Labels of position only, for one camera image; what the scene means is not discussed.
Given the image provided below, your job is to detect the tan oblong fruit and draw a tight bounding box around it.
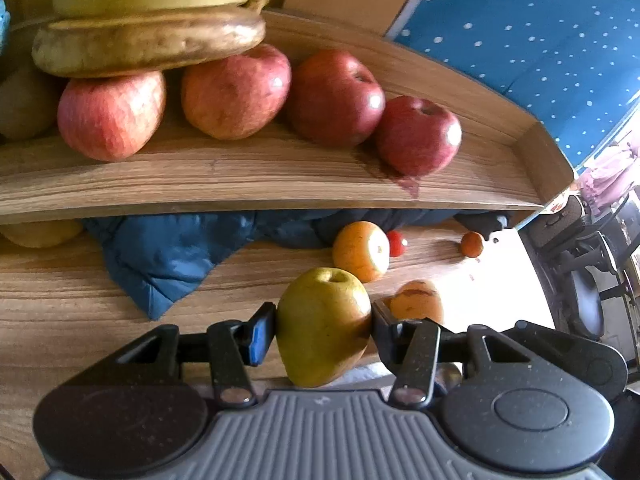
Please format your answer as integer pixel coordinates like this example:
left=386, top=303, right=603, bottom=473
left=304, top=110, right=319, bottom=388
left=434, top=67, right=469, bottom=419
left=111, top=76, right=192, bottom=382
left=0, top=219, right=85, bottom=249

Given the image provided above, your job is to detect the yellow-green mango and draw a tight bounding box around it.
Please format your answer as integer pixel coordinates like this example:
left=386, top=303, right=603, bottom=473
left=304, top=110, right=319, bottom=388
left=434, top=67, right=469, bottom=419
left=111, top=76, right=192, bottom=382
left=276, top=267, right=373, bottom=388

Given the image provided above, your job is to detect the blue white-dotted board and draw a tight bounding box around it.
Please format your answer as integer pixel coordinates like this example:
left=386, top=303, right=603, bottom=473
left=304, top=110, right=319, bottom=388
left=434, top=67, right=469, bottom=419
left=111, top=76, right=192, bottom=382
left=385, top=0, right=640, bottom=171

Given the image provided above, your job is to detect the orange-yellow persimmon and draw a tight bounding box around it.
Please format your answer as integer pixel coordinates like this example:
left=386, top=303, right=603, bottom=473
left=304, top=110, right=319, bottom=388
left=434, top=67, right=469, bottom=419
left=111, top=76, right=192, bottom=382
left=332, top=221, right=391, bottom=283

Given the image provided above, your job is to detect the pink cloth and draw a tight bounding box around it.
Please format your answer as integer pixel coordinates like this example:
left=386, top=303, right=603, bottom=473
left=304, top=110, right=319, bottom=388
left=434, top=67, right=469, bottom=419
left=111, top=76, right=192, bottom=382
left=575, top=137, right=640, bottom=211

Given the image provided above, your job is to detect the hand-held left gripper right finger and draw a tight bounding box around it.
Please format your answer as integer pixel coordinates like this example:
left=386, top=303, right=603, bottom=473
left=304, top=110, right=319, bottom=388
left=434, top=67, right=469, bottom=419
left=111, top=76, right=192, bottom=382
left=371, top=297, right=531, bottom=408

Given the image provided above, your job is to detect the tan round fruit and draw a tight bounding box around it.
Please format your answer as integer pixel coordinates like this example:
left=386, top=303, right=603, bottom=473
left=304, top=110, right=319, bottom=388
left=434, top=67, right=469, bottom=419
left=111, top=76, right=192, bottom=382
left=389, top=280, right=445, bottom=326

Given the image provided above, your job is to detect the small orange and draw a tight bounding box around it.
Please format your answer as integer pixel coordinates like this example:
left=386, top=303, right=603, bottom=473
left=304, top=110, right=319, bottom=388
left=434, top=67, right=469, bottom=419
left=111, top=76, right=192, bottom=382
left=460, top=231, right=486, bottom=259

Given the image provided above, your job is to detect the wooden shelf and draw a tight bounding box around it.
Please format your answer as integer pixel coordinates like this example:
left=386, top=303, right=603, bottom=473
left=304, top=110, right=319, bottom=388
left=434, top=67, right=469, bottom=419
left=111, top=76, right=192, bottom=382
left=0, top=7, right=576, bottom=226

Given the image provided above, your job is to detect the red apple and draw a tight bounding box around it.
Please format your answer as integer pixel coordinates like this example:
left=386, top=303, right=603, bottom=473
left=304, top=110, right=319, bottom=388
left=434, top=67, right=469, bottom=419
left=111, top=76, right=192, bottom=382
left=181, top=43, right=292, bottom=141
left=376, top=95, right=463, bottom=178
left=286, top=49, right=387, bottom=149
left=57, top=70, right=167, bottom=163

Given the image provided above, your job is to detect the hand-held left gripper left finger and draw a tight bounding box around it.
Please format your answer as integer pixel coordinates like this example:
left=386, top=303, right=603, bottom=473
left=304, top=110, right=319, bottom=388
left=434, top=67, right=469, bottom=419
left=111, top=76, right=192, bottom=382
left=115, top=301, right=278, bottom=407

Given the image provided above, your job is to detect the black chair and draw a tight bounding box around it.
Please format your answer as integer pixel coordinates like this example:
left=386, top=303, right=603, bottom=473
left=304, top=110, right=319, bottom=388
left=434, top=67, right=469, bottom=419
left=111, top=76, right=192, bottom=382
left=520, top=195, right=640, bottom=361

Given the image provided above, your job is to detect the red cherry tomato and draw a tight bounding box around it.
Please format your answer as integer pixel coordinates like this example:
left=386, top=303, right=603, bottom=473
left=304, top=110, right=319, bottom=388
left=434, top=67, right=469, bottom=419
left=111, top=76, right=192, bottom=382
left=386, top=230, right=408, bottom=258

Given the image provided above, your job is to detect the navy padded jacket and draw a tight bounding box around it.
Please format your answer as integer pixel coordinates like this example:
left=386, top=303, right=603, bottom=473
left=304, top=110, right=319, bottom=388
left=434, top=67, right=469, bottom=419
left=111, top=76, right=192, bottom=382
left=82, top=207, right=511, bottom=321

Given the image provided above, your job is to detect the large brown kiwi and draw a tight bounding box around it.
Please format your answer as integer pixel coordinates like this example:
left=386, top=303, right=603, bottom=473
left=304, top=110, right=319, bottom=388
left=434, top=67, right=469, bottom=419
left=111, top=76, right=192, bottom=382
left=0, top=65, right=63, bottom=142

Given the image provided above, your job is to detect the brown-spotted banana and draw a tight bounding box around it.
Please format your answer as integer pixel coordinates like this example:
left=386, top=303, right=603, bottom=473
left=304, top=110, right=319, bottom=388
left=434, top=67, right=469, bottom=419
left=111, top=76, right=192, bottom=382
left=31, top=7, right=267, bottom=79

